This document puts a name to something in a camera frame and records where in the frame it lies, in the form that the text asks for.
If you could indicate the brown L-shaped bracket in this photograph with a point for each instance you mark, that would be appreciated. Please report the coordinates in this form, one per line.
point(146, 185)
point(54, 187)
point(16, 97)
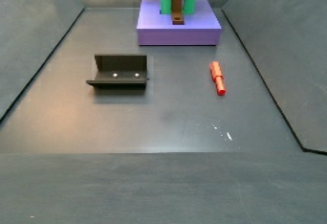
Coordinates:
point(176, 12)

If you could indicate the black angle fixture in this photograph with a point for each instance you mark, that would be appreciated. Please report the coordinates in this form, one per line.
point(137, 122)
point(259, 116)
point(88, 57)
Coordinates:
point(120, 70)

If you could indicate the red peg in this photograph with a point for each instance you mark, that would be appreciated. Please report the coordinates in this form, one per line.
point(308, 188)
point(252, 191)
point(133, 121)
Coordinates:
point(216, 73)

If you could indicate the purple base block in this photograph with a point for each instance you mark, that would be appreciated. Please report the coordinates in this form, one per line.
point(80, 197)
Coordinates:
point(154, 30)

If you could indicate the left green block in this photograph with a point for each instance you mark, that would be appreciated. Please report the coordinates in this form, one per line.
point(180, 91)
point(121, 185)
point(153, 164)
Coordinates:
point(165, 6)

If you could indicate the green block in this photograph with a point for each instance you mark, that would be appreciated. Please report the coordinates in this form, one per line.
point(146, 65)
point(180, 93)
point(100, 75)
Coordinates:
point(165, 6)
point(188, 7)

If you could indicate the right green block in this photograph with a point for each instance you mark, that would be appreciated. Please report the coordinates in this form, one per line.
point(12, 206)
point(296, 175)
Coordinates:
point(188, 7)

